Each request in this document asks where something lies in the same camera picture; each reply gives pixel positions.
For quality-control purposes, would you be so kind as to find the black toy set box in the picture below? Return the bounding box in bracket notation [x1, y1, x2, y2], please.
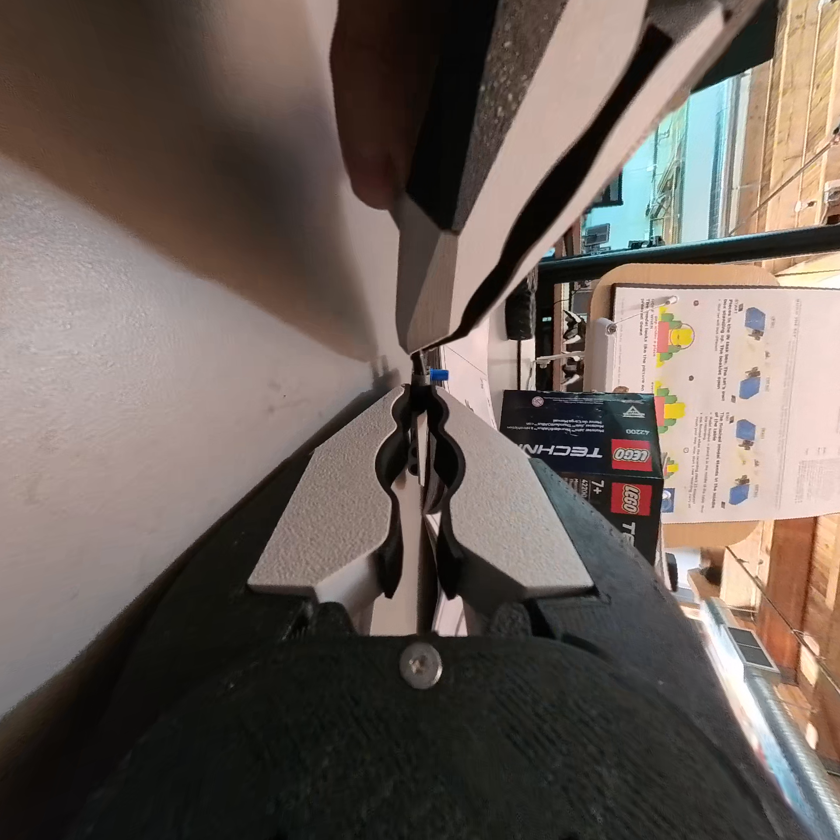
[500, 388, 665, 565]

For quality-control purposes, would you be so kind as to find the white plastic mount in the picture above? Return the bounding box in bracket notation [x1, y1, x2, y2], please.
[586, 318, 618, 393]

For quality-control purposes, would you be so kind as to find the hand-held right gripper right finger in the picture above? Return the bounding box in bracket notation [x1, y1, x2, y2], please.
[428, 386, 595, 636]

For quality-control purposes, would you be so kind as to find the printed instruction sheet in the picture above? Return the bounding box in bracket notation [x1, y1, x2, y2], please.
[610, 283, 840, 525]

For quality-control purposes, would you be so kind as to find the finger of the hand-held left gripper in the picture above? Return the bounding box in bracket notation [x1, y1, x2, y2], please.
[459, 14, 731, 342]
[392, 20, 674, 353]

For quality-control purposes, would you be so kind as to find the person's left hand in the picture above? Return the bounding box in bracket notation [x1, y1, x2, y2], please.
[330, 0, 494, 211]

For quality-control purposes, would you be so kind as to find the black toy tyre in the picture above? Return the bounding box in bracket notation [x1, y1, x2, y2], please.
[505, 289, 539, 341]

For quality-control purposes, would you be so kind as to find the black metal bar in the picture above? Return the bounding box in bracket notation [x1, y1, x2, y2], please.
[537, 224, 840, 280]

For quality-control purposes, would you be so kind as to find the grey beam with blue pin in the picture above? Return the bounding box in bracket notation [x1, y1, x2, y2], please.
[410, 367, 452, 506]

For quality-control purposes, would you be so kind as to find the black panel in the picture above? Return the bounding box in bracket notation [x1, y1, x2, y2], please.
[689, 0, 778, 93]

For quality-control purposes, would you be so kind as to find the white desk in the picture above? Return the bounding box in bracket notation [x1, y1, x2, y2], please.
[0, 0, 526, 723]

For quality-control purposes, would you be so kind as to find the silver ventilation duct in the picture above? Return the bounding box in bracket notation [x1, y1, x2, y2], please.
[699, 597, 840, 840]

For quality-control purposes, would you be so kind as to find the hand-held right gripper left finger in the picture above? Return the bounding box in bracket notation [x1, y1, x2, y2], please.
[247, 385, 412, 636]

